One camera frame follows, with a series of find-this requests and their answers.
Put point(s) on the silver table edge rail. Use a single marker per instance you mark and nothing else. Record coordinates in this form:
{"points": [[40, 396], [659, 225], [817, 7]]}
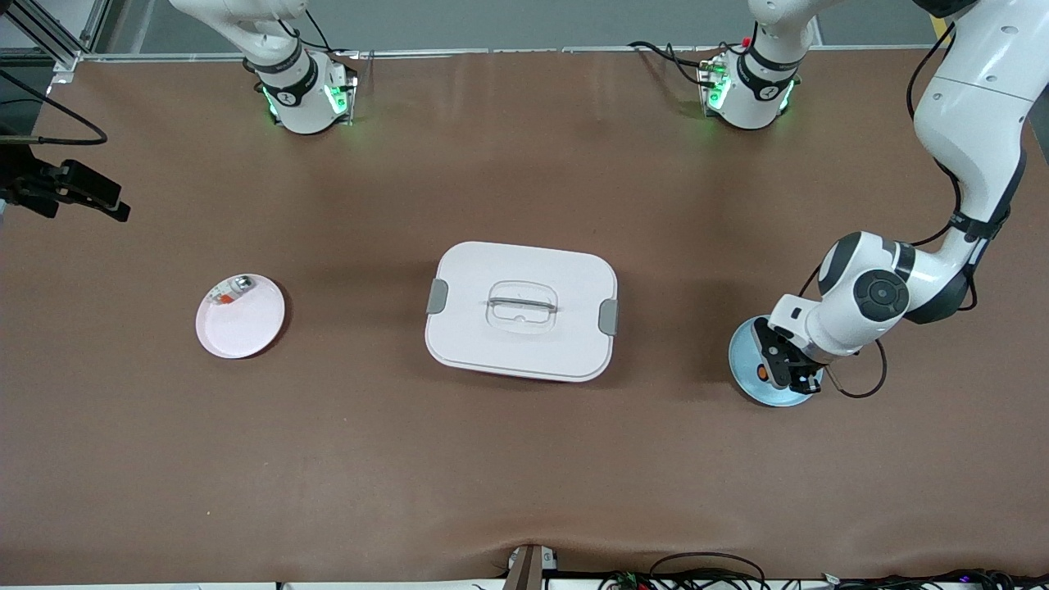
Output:
{"points": [[533, 51]]}

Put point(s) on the light blue round plate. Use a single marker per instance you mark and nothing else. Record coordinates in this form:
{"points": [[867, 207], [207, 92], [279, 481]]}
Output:
{"points": [[742, 365]]}

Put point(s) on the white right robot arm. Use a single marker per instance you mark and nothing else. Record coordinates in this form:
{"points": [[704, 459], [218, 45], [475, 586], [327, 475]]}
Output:
{"points": [[303, 106]]}

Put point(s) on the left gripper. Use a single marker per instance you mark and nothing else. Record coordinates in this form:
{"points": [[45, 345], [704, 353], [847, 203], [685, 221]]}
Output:
{"points": [[797, 363]]}

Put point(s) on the brown camera mounting post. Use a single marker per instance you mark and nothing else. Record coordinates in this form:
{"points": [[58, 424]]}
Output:
{"points": [[529, 569]]}

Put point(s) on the pink round plate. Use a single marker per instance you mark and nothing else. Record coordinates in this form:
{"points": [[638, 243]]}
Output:
{"points": [[246, 332]]}

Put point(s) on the white lidded storage box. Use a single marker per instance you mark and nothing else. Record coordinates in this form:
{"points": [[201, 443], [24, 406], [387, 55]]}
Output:
{"points": [[524, 352]]}

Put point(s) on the silver headed switch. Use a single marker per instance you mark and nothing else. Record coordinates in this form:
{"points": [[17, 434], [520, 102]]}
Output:
{"points": [[233, 288]]}

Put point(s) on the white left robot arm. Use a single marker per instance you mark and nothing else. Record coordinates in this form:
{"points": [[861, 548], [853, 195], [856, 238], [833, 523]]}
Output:
{"points": [[967, 123]]}

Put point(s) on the aluminium frame profile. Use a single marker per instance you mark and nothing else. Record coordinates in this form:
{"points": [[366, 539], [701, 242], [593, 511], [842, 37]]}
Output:
{"points": [[61, 51]]}

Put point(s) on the grey box latch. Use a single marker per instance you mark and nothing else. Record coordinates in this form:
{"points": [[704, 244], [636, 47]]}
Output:
{"points": [[608, 318], [437, 297]]}

